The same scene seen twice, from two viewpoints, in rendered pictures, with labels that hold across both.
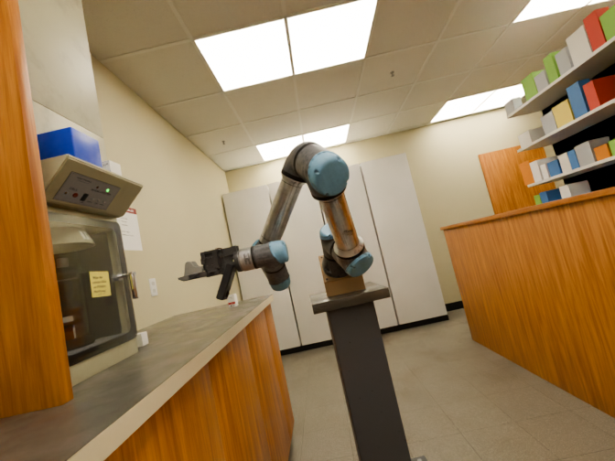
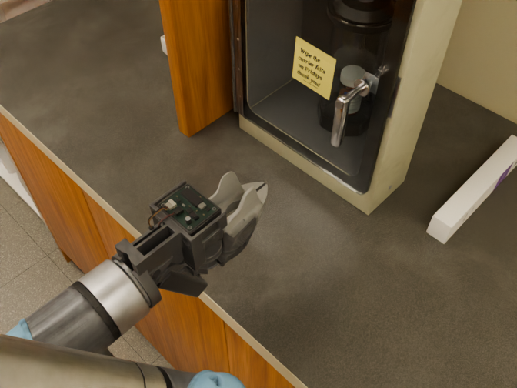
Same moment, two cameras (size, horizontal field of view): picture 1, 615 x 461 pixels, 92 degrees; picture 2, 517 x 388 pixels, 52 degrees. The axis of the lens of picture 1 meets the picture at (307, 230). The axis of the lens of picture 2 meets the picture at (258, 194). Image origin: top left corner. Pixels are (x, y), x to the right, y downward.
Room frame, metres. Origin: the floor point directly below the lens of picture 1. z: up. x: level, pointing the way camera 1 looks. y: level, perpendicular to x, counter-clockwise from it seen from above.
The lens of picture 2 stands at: (1.27, 0.11, 1.67)
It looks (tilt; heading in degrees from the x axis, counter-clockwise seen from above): 50 degrees down; 133
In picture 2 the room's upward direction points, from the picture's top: straight up
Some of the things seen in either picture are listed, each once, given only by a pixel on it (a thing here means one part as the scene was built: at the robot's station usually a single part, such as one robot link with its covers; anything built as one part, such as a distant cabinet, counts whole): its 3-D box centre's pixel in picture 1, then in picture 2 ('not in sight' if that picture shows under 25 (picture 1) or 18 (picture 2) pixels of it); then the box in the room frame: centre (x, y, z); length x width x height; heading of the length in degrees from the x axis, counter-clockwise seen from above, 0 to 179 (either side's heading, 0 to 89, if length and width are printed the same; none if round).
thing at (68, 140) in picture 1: (70, 153); not in sight; (0.79, 0.60, 1.56); 0.10 x 0.10 x 0.09; 89
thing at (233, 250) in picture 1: (222, 262); (173, 245); (0.97, 0.29, 1.17); 0.12 x 0.08 x 0.09; 89
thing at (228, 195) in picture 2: (188, 270); (231, 189); (0.96, 0.40, 1.17); 0.09 x 0.03 x 0.06; 89
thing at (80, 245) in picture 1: (93, 283); (305, 58); (0.87, 0.65, 1.19); 0.30 x 0.01 x 0.40; 178
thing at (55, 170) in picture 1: (96, 191); not in sight; (0.87, 0.60, 1.46); 0.32 x 0.11 x 0.10; 179
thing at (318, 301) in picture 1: (345, 295); not in sight; (1.38, -0.11, 0.92); 0.32 x 0.32 x 0.04; 2
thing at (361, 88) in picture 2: (128, 285); (347, 115); (0.98, 0.61, 1.17); 0.05 x 0.03 x 0.10; 88
